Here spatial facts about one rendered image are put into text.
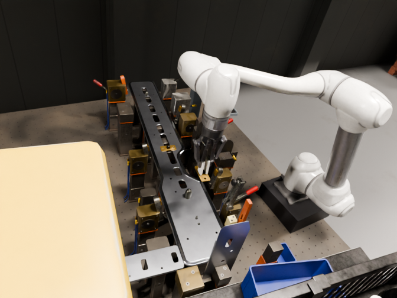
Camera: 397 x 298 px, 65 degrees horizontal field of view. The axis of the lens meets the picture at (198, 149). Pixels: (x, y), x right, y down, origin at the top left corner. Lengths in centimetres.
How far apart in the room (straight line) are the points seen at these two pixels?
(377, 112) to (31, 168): 120
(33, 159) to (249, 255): 160
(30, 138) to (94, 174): 210
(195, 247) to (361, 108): 82
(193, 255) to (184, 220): 17
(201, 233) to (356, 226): 208
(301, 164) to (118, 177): 105
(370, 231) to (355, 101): 212
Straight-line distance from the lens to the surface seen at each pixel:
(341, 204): 170
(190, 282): 118
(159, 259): 128
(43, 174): 17
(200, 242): 134
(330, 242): 199
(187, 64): 108
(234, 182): 129
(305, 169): 175
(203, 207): 144
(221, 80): 94
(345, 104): 130
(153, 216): 134
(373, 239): 323
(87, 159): 17
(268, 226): 187
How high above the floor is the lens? 212
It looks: 41 degrees down
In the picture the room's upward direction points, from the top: 12 degrees clockwise
